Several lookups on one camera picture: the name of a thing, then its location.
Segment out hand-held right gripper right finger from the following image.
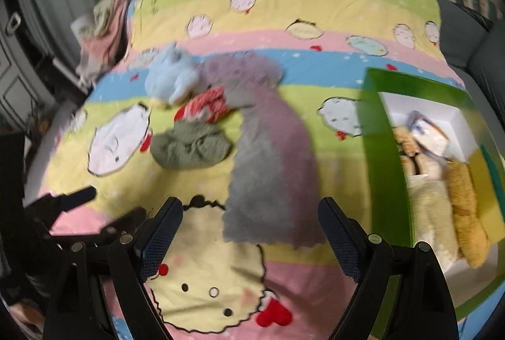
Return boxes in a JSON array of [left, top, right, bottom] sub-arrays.
[[318, 197, 460, 340]]

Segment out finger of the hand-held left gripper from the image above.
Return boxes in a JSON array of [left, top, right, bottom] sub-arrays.
[[24, 186, 98, 231], [92, 207, 147, 244]]

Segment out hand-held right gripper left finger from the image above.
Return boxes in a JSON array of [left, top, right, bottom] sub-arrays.
[[43, 197, 184, 340]]

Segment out cream fuzzy sock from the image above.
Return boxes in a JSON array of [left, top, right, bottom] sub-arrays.
[[409, 178, 461, 272]]

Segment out olive green cloth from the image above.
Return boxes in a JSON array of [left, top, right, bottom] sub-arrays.
[[150, 122, 234, 170]]

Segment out green cardboard box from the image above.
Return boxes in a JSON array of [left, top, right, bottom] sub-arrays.
[[357, 67, 505, 330]]

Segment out grey fuzzy long sock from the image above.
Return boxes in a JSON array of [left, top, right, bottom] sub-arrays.
[[200, 51, 323, 248]]

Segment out tan striped plush toy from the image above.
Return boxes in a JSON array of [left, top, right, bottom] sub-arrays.
[[392, 125, 422, 177]]

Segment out orange plush toy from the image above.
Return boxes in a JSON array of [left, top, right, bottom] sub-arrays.
[[446, 159, 490, 270]]

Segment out white blue patterned sock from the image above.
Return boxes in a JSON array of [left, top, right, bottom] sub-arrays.
[[406, 110, 451, 160]]

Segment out red patterned cloth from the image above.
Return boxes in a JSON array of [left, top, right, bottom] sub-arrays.
[[175, 85, 231, 125]]

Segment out light blue plush toy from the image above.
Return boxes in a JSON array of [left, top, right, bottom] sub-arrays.
[[144, 42, 206, 107]]

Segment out grey panelled cabinet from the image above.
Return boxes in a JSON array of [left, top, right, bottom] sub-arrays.
[[0, 9, 56, 122]]

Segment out pink towel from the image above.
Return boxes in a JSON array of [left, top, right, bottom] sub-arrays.
[[79, 0, 130, 77]]

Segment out pale crumpled clothes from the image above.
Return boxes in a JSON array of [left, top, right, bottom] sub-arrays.
[[77, 0, 115, 39]]

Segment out printed cartoon blanket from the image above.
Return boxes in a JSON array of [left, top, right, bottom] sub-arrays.
[[24, 0, 469, 340]]

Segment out grey sofa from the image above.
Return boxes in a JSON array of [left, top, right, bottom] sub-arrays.
[[436, 0, 505, 100]]

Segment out striped cushion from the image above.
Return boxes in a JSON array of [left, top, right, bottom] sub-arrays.
[[450, 0, 504, 22]]

